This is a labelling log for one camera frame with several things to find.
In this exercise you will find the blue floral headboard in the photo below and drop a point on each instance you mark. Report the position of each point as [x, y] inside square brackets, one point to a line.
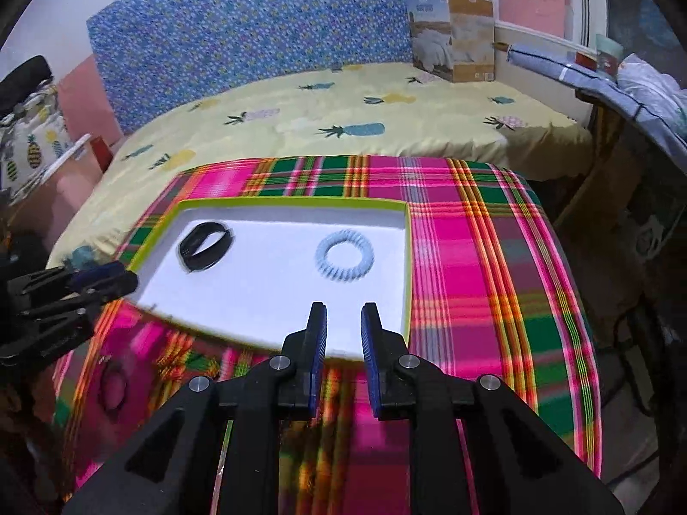
[155, 55]

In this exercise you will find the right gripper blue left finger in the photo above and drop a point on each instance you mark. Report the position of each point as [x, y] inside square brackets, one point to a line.
[300, 388]

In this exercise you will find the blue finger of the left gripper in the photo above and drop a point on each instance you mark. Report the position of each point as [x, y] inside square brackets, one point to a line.
[96, 274]
[112, 289]

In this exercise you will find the teal cup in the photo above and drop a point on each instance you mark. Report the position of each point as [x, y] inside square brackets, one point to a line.
[609, 55]

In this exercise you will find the green rimmed white tray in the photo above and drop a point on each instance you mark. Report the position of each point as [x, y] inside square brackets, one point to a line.
[264, 286]

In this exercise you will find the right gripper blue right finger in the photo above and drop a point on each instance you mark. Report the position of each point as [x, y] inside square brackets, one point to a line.
[388, 393]

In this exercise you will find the yellow pineapple bed sheet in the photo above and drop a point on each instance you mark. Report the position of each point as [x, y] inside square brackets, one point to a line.
[389, 109]

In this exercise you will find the grey checked side table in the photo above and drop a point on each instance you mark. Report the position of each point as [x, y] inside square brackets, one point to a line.
[567, 86]

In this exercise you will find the white window frame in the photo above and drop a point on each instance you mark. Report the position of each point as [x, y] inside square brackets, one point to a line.
[579, 5]

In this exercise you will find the white crumpled cloth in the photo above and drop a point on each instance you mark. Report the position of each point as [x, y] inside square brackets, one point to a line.
[656, 91]

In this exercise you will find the pineapple print pillow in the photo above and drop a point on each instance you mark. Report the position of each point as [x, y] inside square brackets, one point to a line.
[34, 136]

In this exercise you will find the pink green plaid cloth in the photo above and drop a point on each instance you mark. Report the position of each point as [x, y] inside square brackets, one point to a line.
[492, 292]

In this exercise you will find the black bag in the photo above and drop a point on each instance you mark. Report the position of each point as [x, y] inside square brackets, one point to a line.
[22, 81]

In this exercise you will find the black wide bangle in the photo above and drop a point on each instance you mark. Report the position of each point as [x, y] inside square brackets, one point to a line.
[204, 246]

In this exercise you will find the bedding product cardboard box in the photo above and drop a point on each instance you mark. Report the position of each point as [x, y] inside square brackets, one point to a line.
[453, 39]

